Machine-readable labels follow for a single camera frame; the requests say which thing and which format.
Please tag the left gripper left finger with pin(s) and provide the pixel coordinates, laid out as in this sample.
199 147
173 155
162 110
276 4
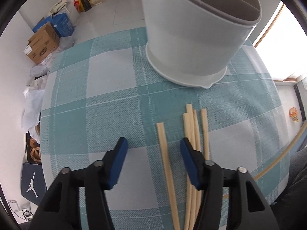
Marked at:
60 208

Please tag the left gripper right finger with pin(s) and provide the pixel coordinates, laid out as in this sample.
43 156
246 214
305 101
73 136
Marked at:
248 208

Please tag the navy shoe box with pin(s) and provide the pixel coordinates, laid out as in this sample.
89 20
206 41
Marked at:
33 186

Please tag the brown boots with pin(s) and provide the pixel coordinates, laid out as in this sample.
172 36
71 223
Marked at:
34 142

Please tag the white plastic bag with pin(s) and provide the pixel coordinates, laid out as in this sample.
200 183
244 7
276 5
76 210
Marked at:
30 119

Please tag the teal checkered tablecloth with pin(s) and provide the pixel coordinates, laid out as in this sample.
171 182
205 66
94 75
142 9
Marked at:
105 88

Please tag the brown cardboard box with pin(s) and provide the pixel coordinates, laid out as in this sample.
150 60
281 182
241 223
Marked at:
42 43

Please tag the grey plastic parcel bag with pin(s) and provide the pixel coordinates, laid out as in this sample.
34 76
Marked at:
65 43

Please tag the blue cardboard box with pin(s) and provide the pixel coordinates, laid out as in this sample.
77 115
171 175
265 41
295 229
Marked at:
60 23

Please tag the white grey utensil holder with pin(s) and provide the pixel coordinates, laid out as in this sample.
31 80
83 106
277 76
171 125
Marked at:
191 42

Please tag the beige cloth bag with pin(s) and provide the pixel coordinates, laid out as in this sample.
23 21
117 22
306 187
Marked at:
57 7

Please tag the red yellow bag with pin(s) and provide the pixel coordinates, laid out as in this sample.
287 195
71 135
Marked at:
82 5

